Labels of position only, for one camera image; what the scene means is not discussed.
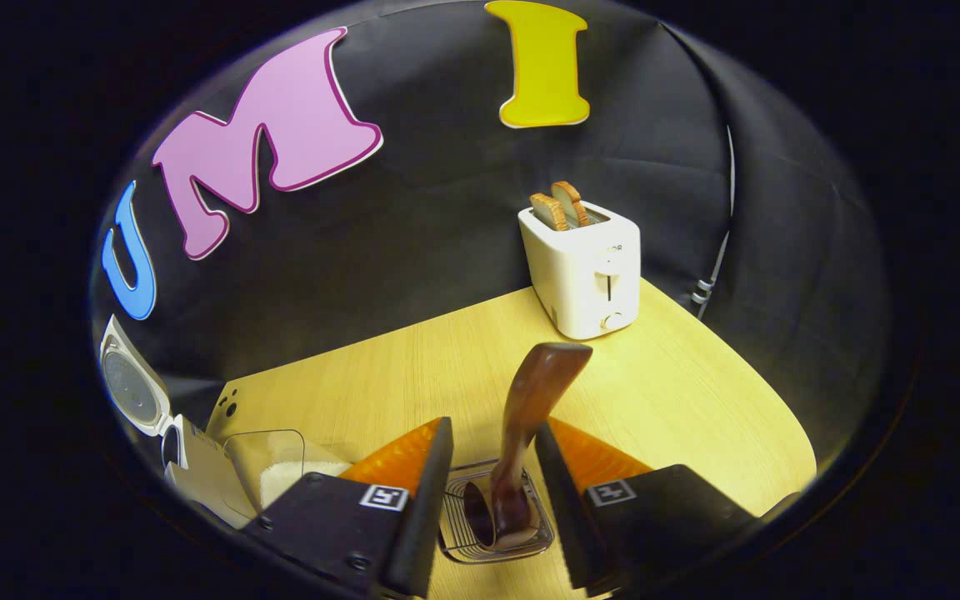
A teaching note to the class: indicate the brown wooden spoon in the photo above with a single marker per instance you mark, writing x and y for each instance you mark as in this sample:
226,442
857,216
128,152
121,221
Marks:
530,408

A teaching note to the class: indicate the white rice cooker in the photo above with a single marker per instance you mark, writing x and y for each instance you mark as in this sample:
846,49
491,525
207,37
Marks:
205,475

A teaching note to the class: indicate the toasted bread slice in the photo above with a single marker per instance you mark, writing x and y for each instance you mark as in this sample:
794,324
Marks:
572,202
548,212

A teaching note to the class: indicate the clear plastic container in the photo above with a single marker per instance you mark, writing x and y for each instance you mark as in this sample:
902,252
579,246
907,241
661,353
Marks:
263,450

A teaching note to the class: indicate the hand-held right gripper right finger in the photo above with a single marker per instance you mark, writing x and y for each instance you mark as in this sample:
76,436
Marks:
563,517

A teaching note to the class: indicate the white toaster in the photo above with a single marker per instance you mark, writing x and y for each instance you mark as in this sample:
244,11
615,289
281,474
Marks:
584,275

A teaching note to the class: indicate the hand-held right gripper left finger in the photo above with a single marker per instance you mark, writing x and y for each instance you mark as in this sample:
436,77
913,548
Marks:
422,517

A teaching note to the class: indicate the black backdrop cloth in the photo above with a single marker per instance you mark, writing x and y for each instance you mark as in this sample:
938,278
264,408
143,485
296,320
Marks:
447,233

